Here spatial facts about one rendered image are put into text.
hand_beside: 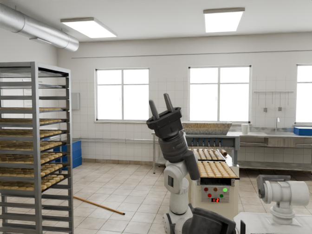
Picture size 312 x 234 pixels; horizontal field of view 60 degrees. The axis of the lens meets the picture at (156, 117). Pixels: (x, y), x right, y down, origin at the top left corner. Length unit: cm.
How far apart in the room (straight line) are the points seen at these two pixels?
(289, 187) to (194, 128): 232
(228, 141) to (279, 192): 238
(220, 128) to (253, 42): 365
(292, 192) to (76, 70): 661
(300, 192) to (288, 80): 573
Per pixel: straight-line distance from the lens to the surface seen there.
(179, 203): 103
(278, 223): 88
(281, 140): 590
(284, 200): 85
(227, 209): 255
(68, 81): 228
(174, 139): 86
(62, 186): 241
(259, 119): 640
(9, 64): 200
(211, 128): 311
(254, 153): 648
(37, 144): 190
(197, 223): 82
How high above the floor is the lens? 158
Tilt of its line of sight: 4 degrees down
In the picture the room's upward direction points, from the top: straight up
